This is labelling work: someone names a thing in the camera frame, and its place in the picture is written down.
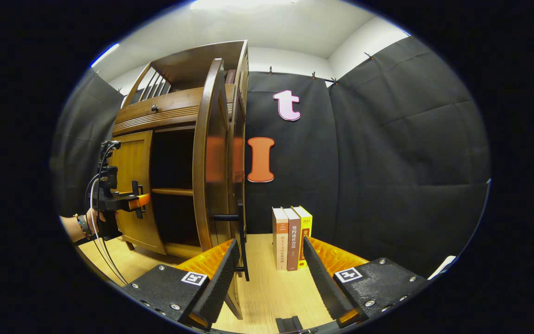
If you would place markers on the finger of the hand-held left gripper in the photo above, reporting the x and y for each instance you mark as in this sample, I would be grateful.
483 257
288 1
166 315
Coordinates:
139 201

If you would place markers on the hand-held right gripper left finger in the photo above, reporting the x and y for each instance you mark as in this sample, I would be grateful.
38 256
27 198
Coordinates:
220 283

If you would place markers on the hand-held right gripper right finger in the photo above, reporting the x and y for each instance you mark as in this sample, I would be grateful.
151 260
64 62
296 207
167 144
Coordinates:
322 283

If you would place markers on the wooden cabinet door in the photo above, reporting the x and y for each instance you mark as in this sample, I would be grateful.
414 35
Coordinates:
135 162
216 162

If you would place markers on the wooden double-door shoe cabinet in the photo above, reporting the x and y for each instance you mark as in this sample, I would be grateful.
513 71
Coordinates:
188 67

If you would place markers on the wooden cabinet inner shelf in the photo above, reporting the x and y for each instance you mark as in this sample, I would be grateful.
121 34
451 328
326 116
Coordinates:
172 191

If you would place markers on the wooden cabinet drawer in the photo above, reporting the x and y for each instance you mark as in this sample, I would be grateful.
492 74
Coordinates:
169 106

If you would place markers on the brown thick book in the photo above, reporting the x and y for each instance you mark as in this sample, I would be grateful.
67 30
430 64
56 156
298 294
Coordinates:
293 241

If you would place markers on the yellow thick book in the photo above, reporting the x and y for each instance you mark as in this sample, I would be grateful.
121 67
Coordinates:
306 232

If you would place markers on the beige thick book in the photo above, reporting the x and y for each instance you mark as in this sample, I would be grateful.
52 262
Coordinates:
280 236

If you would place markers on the black backdrop cloth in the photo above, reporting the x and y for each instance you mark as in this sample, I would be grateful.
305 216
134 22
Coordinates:
387 162

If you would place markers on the dark brown book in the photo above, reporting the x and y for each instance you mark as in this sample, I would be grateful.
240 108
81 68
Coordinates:
230 76

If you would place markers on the large ceiling light panel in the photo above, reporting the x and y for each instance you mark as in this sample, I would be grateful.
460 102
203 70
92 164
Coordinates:
244 3

